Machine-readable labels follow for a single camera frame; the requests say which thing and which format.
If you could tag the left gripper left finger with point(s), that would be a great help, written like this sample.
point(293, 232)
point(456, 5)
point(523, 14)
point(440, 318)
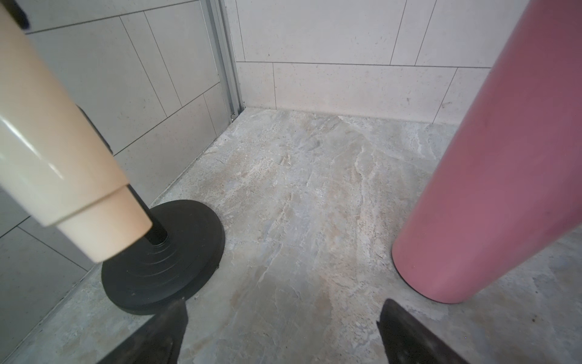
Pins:
point(159, 340)

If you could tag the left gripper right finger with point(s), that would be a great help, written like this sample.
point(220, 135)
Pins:
point(407, 340)

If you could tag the pink thermos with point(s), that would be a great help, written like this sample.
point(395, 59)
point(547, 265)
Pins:
point(509, 183)

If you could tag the beige microphone on black stand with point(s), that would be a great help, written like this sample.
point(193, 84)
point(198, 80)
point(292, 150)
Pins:
point(57, 167)

